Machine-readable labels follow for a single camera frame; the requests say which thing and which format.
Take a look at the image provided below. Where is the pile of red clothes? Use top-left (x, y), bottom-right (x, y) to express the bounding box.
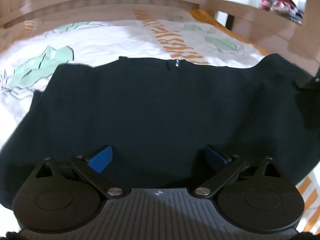
top-left (257, 0), bottom-right (305, 26)

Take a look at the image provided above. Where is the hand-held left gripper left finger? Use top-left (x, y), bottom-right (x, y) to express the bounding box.
top-left (34, 145), bottom-right (125, 200)

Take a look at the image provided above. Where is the beige wooden headboard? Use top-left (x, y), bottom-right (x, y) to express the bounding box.
top-left (0, 0), bottom-right (221, 29)

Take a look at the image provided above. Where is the beige shelf unit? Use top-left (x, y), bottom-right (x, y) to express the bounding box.
top-left (200, 0), bottom-right (320, 63)

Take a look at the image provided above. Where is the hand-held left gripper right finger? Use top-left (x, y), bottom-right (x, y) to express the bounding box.
top-left (194, 144), bottom-right (282, 200)

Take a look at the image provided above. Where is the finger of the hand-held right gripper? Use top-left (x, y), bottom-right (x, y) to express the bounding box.
top-left (296, 73), bottom-right (320, 90)

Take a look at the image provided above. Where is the white leaf-print bed sheet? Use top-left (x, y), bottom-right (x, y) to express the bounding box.
top-left (0, 8), bottom-right (320, 233)

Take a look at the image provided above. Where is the dark teal zip sweater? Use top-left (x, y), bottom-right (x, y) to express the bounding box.
top-left (0, 52), bottom-right (320, 211)

